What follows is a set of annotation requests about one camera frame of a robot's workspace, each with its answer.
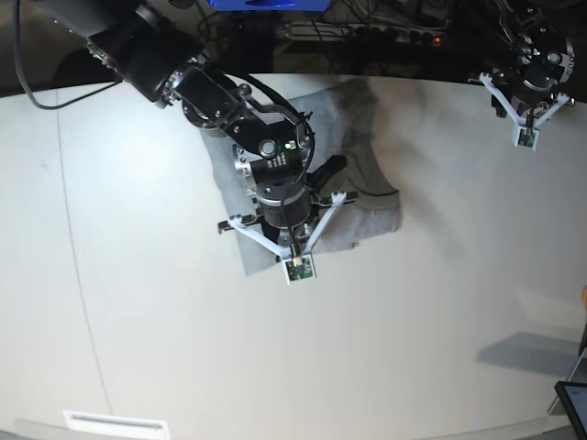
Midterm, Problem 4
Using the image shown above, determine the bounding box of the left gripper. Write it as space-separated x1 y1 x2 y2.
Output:
511 68 558 107

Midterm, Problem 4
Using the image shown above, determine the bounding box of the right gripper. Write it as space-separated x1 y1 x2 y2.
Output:
256 183 312 241

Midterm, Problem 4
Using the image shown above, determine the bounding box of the grey T-shirt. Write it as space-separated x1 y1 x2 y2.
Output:
201 80 400 276

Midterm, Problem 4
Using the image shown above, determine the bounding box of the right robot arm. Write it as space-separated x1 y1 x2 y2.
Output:
38 1 347 243

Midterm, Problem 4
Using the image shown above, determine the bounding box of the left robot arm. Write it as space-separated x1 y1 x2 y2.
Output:
493 1 575 113

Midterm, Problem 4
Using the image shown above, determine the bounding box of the black power strip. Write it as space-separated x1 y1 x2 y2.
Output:
275 21 446 47

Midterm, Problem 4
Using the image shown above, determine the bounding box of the white table label strip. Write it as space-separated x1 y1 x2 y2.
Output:
63 410 170 439

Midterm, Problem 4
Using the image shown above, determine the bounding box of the black tablet device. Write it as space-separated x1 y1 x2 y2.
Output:
555 381 586 440

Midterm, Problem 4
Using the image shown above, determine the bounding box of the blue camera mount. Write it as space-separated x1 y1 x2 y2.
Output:
206 0 331 12

